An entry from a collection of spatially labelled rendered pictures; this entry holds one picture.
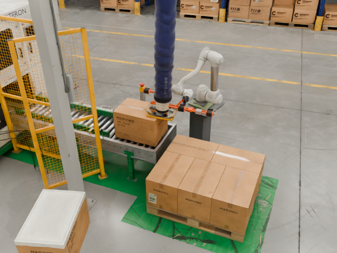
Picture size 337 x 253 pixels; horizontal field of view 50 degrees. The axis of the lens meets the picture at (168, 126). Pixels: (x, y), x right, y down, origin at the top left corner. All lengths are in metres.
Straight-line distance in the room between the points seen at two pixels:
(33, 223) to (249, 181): 2.35
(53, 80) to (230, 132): 3.28
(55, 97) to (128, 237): 1.78
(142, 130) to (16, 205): 1.85
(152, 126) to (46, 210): 1.80
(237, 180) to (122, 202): 1.50
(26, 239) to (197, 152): 2.36
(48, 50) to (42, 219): 1.52
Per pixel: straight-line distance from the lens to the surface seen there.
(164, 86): 4.36
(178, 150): 4.67
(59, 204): 3.43
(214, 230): 4.44
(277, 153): 5.74
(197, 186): 4.16
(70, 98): 3.96
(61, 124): 4.00
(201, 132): 5.36
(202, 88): 5.08
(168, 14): 4.02
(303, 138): 6.21
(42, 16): 3.54
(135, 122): 4.66
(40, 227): 3.29
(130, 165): 4.91
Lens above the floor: 3.35
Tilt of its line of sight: 33 degrees down
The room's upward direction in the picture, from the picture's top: straight up
